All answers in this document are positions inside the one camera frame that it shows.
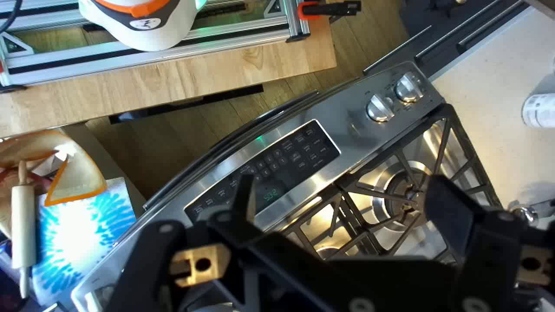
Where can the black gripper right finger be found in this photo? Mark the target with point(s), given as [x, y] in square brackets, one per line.
[492, 249]

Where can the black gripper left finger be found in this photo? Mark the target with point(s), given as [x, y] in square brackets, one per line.
[174, 249]

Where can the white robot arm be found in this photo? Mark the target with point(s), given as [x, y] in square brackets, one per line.
[145, 32]

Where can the silver stove knob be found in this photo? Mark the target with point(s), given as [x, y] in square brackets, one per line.
[410, 89]
[381, 108]

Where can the stainless steel gas stove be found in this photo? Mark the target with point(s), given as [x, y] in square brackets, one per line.
[341, 124]

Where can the blue white patterned cloth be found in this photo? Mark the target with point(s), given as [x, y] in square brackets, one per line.
[87, 231]

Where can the tan triangular cloth orange trim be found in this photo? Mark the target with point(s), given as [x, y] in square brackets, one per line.
[79, 179]

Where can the white rolling pin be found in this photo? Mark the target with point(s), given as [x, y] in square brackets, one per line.
[23, 226]

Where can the light wooden board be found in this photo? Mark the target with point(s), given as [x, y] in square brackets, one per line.
[174, 75]

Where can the black orange clamp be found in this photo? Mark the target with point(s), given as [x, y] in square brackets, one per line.
[330, 8]

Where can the aluminium profile frame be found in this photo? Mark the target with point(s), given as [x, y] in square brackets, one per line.
[115, 54]

